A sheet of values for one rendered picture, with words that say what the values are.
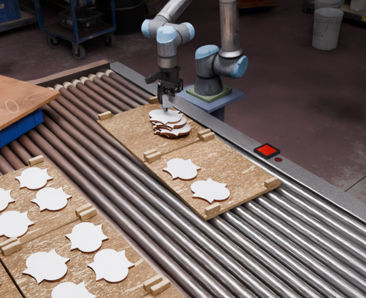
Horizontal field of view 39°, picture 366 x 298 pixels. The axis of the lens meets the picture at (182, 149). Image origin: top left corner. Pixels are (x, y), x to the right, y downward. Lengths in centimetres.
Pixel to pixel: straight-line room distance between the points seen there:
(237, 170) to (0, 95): 113
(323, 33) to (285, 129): 176
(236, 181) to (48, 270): 75
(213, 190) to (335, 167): 200
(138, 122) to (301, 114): 229
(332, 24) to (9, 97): 388
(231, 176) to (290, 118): 240
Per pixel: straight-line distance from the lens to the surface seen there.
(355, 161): 388
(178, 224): 178
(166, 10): 224
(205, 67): 257
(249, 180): 194
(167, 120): 218
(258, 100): 455
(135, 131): 225
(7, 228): 182
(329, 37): 567
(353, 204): 193
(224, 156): 207
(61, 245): 172
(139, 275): 158
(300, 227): 179
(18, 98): 242
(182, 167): 198
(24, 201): 193
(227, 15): 241
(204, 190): 187
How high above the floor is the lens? 207
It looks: 33 degrees down
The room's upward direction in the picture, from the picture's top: 1 degrees counter-clockwise
